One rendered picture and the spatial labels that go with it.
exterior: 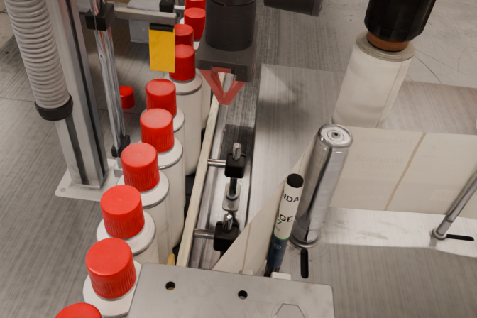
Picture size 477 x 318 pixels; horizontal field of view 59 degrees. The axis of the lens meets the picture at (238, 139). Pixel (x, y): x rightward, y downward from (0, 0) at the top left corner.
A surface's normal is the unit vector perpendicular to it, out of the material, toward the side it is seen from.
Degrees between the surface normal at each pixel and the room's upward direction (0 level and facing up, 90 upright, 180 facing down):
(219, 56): 1
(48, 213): 0
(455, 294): 0
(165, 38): 82
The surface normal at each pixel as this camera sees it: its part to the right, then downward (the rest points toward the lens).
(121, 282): 0.59, 0.58
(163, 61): -0.07, 0.57
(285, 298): 0.07, -0.72
